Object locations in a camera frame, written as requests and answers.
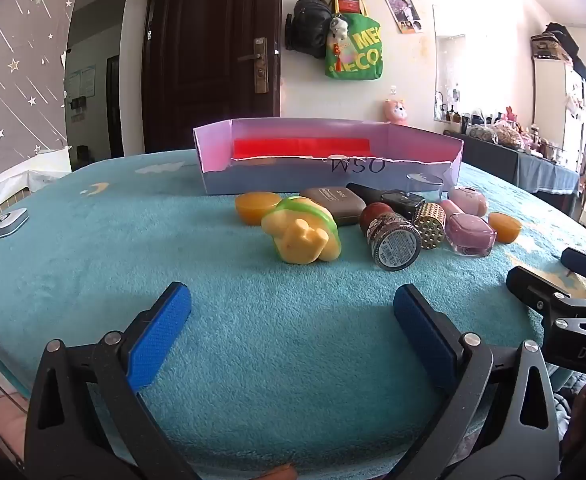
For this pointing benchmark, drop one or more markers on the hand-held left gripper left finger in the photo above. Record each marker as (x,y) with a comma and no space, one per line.
(158,340)

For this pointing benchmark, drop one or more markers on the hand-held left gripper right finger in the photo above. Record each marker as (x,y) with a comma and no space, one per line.
(423,335)

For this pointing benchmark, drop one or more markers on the orange round soap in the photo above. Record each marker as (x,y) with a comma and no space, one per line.
(254,208)
(504,227)

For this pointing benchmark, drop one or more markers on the pink nail polish bottle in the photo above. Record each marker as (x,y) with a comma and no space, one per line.
(470,235)

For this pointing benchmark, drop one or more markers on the glitter nail polish bottle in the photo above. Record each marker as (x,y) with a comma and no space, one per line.
(393,245)

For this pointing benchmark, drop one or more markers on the gold studded cylinder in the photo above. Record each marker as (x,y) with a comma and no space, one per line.
(430,227)

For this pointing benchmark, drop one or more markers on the pink round device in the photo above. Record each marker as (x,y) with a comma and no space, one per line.
(468,200)

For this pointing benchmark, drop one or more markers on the black nail polish bottle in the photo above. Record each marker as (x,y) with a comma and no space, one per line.
(393,200)

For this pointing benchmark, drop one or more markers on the clear plastic cup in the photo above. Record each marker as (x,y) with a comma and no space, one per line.
(425,185)

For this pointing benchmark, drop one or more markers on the brown eyeshadow case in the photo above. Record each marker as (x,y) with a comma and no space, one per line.
(335,205)

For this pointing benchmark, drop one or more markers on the yellow green toy figurine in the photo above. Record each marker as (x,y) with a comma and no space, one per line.
(298,240)

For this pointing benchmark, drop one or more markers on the purple cardboard box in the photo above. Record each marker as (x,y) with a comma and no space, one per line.
(293,175)

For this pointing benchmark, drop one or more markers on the side table with dark cloth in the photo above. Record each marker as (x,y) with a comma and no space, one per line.
(533,170)

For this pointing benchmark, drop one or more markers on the clutter of small bottles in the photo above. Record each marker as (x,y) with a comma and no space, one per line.
(503,132)

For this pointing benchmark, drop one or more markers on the white cabinet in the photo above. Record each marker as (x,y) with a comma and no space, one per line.
(558,95)

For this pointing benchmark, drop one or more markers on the white square device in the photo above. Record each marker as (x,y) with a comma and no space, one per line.
(5,221)

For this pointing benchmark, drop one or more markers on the dark clothes pile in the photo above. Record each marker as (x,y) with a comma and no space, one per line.
(563,42)

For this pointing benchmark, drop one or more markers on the pink plush toy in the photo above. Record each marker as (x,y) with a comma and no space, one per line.
(395,112)

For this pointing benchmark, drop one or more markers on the red paper liner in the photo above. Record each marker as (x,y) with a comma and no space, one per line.
(303,147)

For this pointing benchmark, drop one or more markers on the dark wooden door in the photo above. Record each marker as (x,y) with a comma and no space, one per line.
(208,60)

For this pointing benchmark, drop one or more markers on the green tote bag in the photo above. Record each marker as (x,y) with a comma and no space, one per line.
(363,55)

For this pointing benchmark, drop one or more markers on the red tassel charm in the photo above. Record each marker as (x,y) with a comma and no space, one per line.
(339,57)

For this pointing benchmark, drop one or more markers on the white plush toy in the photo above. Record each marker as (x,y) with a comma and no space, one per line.
(338,30)

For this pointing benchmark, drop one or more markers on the black backpack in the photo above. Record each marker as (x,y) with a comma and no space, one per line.
(308,25)

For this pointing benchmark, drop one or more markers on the wall notices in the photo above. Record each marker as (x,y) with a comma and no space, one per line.
(85,82)

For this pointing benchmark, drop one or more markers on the wall photo sheet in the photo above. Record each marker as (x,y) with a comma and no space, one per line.
(405,12)

